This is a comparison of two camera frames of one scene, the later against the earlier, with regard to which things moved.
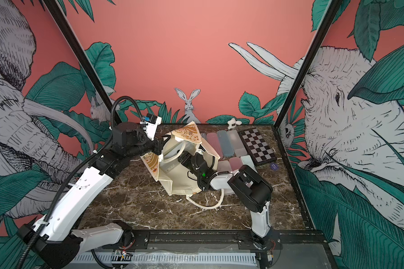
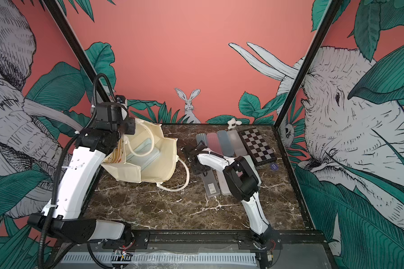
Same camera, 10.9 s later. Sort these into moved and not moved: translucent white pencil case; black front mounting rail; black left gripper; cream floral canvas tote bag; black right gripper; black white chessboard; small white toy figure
Moved: black right gripper; cream floral canvas tote bag; black left gripper
Not moved: black white chessboard; black front mounting rail; small white toy figure; translucent white pencil case
